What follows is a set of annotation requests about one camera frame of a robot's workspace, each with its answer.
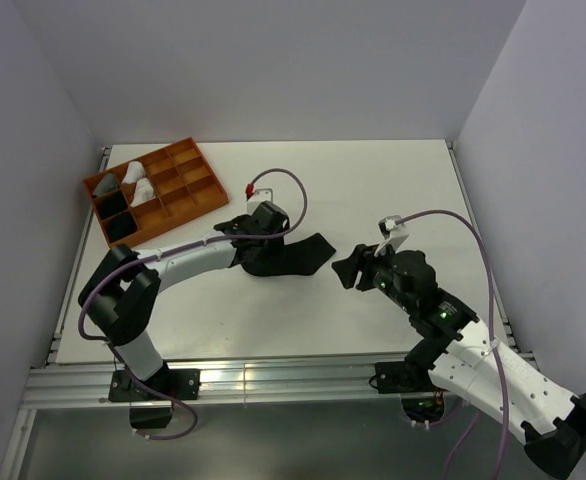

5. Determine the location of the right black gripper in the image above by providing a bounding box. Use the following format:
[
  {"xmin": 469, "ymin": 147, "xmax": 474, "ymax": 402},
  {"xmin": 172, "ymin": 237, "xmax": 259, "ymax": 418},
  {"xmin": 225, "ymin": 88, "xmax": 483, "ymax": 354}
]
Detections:
[{"xmin": 331, "ymin": 238, "xmax": 416, "ymax": 313}]

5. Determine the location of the black sock with white stripes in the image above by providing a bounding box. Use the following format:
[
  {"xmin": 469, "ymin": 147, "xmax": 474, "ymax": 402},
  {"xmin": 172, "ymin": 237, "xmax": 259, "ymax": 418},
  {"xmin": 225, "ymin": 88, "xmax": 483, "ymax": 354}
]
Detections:
[{"xmin": 95, "ymin": 190, "xmax": 128, "ymax": 220}]

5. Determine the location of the upper white rolled sock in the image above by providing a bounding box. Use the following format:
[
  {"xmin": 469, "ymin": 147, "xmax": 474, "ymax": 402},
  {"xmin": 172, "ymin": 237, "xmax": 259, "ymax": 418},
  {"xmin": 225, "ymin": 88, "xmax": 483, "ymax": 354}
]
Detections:
[{"xmin": 121, "ymin": 160, "xmax": 146, "ymax": 185}]

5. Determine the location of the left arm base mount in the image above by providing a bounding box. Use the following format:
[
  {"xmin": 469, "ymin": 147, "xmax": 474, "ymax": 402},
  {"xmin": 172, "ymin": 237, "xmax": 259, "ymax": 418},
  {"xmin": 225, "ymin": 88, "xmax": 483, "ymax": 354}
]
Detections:
[{"xmin": 107, "ymin": 368, "xmax": 200, "ymax": 430}]

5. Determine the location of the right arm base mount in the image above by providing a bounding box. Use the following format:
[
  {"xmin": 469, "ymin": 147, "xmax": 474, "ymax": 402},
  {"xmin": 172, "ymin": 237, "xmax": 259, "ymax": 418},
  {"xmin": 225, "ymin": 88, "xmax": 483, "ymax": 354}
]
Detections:
[{"xmin": 372, "ymin": 357, "xmax": 463, "ymax": 401}]

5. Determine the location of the aluminium frame rail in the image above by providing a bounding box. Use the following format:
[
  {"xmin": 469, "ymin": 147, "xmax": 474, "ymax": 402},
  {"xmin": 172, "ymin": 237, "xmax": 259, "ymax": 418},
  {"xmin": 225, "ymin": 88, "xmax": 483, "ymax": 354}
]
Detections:
[{"xmin": 2, "ymin": 144, "xmax": 574, "ymax": 480}]

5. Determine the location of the lower white rolled sock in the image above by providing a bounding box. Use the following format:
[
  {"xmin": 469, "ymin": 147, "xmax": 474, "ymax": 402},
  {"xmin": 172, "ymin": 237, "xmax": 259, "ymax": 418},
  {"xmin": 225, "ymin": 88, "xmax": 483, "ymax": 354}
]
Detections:
[{"xmin": 130, "ymin": 178, "xmax": 156, "ymax": 207}]

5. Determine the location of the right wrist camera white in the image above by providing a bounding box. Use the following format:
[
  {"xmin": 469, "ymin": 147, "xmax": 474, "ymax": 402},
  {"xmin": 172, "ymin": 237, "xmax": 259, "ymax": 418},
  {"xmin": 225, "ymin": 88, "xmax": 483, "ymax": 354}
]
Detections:
[{"xmin": 374, "ymin": 215, "xmax": 409, "ymax": 257}]

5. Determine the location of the white rolled sock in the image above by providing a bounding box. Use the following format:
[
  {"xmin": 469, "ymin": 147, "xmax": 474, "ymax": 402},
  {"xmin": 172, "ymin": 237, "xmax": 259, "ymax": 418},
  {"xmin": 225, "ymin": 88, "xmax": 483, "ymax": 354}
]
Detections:
[
  {"xmin": 130, "ymin": 178, "xmax": 156, "ymax": 207},
  {"xmin": 121, "ymin": 160, "xmax": 146, "ymax": 185}
]

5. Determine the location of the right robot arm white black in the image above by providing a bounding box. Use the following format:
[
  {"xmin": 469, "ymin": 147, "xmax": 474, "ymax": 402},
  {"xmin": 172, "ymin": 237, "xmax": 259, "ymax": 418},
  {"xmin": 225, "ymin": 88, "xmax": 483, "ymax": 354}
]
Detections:
[{"xmin": 332, "ymin": 245, "xmax": 586, "ymax": 479}]

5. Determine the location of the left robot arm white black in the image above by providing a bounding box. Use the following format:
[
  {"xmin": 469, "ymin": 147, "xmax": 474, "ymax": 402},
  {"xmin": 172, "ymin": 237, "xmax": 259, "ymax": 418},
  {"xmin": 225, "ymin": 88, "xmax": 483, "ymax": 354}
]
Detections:
[{"xmin": 78, "ymin": 201, "xmax": 289, "ymax": 399}]

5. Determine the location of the orange compartment tray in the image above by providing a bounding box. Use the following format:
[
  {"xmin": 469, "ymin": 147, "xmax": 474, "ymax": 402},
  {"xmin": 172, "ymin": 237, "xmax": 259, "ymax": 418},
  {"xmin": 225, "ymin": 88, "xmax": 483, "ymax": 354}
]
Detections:
[{"xmin": 82, "ymin": 137, "xmax": 229, "ymax": 247}]

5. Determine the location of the grey rolled sock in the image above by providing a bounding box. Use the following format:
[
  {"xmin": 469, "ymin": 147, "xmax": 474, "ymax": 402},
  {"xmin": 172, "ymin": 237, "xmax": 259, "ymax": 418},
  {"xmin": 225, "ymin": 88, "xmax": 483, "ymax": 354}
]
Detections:
[{"xmin": 91, "ymin": 173, "xmax": 120, "ymax": 198}]

